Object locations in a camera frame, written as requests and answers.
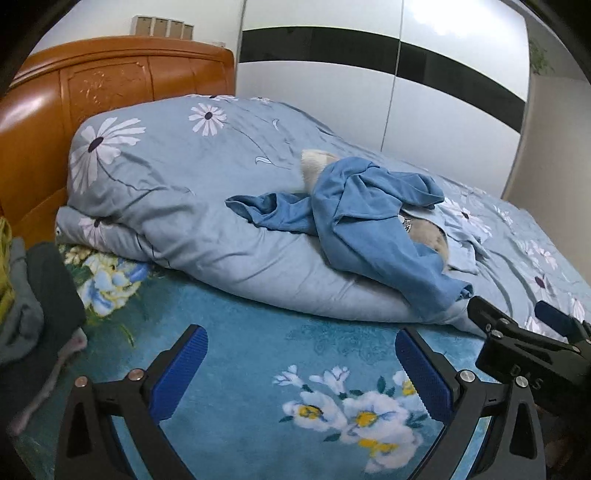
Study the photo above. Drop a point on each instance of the light blue floral pillow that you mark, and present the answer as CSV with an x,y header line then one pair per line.
x,y
106,235

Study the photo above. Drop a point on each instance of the pale pink cloth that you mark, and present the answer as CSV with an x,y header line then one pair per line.
x,y
55,369

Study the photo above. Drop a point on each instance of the white wardrobe with black stripe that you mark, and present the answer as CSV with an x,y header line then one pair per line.
x,y
323,83

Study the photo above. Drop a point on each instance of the light blue cloth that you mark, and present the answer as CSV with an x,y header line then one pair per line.
x,y
461,251

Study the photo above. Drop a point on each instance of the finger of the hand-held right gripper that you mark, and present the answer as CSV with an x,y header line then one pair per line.
x,y
554,318
489,316

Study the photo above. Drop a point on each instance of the grey cloth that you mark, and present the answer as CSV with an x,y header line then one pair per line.
x,y
21,304

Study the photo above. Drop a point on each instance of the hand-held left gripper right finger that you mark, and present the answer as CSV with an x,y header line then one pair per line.
x,y
422,374

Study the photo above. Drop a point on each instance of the beige garment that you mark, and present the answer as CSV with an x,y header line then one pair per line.
x,y
314,166

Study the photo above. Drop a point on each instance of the small beige box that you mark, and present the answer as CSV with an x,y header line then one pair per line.
x,y
161,28
187,31
143,26
176,30

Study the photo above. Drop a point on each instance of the dark cloth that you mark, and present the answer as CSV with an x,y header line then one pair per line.
x,y
55,295

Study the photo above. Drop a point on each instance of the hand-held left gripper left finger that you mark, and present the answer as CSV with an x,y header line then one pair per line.
x,y
180,369

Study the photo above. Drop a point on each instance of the teal floral blanket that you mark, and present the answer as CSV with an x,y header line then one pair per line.
x,y
258,332

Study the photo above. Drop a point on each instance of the wooden headboard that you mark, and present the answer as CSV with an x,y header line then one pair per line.
x,y
41,138

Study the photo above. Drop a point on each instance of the yellow-green cloth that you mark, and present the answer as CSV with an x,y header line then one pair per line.
x,y
4,267

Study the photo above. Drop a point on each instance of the light blue floral duvet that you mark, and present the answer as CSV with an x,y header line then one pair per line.
x,y
184,184

